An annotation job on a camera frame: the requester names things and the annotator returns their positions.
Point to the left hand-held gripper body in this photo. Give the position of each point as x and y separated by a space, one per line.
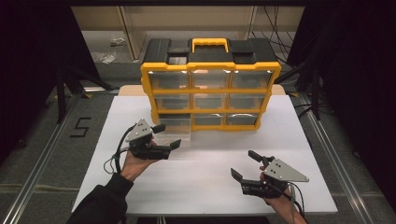
140 132

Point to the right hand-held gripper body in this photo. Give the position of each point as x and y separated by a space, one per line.
281 172

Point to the clear plastic drawer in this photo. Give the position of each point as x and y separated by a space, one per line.
174 124

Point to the yellow organizer cabinet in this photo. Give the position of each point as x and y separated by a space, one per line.
211 66

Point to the person's right hand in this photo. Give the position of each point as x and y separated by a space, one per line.
285 203

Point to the person's left hand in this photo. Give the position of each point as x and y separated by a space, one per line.
134 168

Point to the clear plastic bag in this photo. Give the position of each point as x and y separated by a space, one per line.
105 58
117 41

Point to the black metal stand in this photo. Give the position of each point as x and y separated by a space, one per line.
316 93
61 96

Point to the dark curtain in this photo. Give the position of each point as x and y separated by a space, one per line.
28 62
361 77

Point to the aluminium floor rail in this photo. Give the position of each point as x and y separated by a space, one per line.
40 168
336 161

